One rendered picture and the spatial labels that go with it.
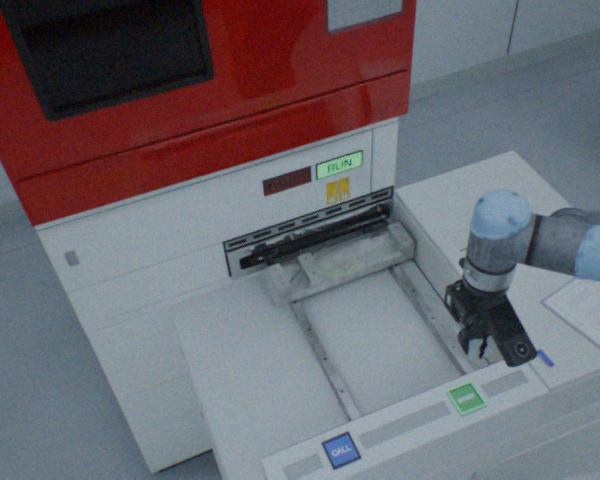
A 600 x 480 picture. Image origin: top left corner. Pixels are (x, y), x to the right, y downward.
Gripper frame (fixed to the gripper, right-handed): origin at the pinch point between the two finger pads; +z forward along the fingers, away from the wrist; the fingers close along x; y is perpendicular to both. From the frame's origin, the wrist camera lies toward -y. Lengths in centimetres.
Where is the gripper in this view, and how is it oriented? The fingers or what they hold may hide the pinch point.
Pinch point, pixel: (478, 358)
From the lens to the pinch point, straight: 125.7
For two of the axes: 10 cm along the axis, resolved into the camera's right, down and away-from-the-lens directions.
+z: 0.6, 6.9, 7.2
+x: -9.2, 3.1, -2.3
